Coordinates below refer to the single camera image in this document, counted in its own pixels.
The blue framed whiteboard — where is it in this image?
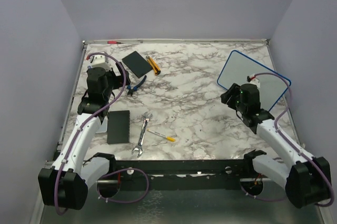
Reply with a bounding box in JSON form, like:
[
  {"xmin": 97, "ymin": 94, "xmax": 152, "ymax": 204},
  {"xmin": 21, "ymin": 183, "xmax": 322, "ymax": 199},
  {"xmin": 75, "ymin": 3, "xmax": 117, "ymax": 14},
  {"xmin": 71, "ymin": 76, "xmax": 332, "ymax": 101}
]
[{"xmin": 217, "ymin": 50, "xmax": 291, "ymax": 111}]

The yellow white marker pen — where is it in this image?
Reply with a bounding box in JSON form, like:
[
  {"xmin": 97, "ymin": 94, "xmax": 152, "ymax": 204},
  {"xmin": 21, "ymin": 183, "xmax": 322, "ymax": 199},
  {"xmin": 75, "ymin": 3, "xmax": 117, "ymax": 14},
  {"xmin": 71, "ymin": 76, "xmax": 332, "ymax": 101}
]
[{"xmin": 147, "ymin": 129, "xmax": 175, "ymax": 142}]

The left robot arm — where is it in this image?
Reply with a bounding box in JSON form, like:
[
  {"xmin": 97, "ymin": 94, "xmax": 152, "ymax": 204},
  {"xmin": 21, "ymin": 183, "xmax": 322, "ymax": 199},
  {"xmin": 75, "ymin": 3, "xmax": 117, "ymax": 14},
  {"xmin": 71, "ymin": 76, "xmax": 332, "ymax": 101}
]
[{"xmin": 38, "ymin": 62, "xmax": 130, "ymax": 211}]

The black flat pad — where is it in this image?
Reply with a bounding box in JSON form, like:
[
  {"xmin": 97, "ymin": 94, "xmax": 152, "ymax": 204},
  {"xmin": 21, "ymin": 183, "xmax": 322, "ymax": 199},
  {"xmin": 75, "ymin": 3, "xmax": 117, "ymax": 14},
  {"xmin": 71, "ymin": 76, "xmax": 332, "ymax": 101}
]
[{"xmin": 122, "ymin": 51, "xmax": 152, "ymax": 79}]

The yellow black utility knife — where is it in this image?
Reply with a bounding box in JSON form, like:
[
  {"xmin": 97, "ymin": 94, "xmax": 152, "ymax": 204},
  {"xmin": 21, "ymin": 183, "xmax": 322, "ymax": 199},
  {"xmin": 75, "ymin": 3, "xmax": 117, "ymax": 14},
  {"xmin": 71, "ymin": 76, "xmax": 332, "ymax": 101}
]
[{"xmin": 146, "ymin": 56, "xmax": 161, "ymax": 76}]

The black rectangular box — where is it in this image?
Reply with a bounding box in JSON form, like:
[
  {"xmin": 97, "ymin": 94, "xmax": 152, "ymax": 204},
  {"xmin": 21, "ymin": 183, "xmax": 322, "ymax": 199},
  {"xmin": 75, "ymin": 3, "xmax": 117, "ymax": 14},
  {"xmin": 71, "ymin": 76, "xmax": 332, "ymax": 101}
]
[{"xmin": 107, "ymin": 110, "xmax": 130, "ymax": 144}]

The silver open-end wrench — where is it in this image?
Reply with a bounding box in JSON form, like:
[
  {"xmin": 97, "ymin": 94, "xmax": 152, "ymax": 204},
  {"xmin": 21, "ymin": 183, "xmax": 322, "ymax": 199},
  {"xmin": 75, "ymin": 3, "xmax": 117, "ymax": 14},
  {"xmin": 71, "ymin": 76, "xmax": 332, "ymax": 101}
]
[{"xmin": 132, "ymin": 112, "xmax": 153, "ymax": 158}]

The small white container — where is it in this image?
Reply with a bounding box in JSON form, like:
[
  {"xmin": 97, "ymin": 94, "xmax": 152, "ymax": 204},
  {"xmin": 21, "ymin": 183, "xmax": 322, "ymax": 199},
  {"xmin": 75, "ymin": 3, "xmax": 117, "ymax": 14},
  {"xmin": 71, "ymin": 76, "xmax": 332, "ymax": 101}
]
[{"xmin": 96, "ymin": 118, "xmax": 108, "ymax": 133}]

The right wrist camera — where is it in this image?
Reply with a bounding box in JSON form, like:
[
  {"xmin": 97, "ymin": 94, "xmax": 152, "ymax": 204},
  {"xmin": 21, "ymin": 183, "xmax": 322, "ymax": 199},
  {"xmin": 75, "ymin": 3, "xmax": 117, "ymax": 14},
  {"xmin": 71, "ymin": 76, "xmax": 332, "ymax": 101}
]
[{"xmin": 246, "ymin": 74, "xmax": 261, "ymax": 89}]

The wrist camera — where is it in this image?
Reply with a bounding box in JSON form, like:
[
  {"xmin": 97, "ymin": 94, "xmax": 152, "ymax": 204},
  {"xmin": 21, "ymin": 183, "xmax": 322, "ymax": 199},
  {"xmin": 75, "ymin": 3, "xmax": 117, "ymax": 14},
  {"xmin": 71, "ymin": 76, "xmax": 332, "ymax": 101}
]
[
  {"xmin": 90, "ymin": 55, "xmax": 111, "ymax": 71},
  {"xmin": 246, "ymin": 74, "xmax": 261, "ymax": 89}
]

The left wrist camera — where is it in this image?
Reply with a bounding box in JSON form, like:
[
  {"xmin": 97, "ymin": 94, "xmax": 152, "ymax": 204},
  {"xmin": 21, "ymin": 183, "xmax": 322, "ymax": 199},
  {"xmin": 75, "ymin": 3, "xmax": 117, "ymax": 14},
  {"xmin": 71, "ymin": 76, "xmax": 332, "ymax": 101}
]
[{"xmin": 90, "ymin": 55, "xmax": 111, "ymax": 71}]

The red marker on rail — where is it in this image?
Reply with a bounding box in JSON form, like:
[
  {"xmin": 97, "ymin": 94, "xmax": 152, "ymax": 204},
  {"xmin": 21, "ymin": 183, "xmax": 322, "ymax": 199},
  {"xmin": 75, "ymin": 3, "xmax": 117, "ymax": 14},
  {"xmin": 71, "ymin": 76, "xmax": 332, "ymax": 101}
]
[{"xmin": 107, "ymin": 40, "xmax": 123, "ymax": 44}]

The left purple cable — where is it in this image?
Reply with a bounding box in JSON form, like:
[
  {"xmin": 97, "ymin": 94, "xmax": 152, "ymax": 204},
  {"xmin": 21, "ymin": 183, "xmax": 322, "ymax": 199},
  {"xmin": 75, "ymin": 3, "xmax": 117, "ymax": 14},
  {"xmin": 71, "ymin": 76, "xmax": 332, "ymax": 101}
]
[{"xmin": 54, "ymin": 52, "xmax": 150, "ymax": 216}]

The purple cable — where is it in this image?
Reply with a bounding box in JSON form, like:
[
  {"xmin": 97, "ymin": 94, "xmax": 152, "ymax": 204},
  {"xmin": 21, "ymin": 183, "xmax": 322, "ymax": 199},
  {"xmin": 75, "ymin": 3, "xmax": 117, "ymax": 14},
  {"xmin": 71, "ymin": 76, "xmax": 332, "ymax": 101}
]
[
  {"xmin": 241, "ymin": 72, "xmax": 335, "ymax": 207},
  {"xmin": 54, "ymin": 52, "xmax": 150, "ymax": 216}
]

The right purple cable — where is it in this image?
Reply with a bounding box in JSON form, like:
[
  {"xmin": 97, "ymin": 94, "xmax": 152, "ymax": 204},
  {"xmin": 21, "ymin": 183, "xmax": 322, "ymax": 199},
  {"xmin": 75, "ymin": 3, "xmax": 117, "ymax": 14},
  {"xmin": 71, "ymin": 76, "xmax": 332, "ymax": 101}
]
[{"xmin": 241, "ymin": 72, "xmax": 335, "ymax": 207}]

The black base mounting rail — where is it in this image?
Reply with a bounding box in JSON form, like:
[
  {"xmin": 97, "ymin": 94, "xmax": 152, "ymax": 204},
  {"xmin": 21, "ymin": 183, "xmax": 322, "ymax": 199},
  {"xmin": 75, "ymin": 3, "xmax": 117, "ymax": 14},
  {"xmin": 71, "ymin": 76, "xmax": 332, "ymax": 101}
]
[{"xmin": 96, "ymin": 159, "xmax": 258, "ymax": 193}]

